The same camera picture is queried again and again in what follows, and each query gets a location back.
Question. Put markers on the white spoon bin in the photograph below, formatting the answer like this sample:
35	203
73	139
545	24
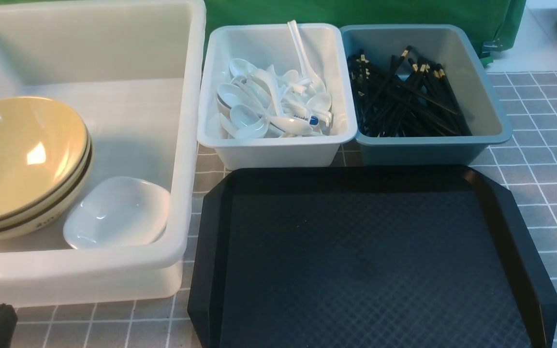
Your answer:
265	45

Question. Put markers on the large white plastic tub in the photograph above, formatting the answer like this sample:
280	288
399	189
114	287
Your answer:
132	70

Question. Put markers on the grey checked tablecloth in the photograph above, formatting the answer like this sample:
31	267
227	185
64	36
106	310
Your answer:
526	164

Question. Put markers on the white ceramic soup spoon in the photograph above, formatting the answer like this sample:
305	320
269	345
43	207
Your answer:
291	125

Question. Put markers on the pile of white spoons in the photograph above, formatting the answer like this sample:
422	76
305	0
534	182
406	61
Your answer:
245	101

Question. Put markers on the lower yellow noodle bowl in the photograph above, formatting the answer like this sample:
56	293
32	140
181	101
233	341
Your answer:
35	210

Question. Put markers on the white dish in tub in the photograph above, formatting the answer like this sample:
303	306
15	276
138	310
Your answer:
119	212

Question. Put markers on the bottom cream noodle bowl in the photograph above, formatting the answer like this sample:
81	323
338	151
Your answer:
55	210

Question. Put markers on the long white ladle spoon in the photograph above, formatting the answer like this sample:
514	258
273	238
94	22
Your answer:
317	85

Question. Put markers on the black serving tray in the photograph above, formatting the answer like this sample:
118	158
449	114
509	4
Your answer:
367	257

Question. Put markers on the blue-grey chopstick bin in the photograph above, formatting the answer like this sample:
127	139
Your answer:
449	46

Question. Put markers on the green cloth backdrop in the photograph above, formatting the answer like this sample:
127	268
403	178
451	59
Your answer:
490	25

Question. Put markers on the pile of black chopsticks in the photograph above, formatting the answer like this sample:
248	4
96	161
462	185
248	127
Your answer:
412	97

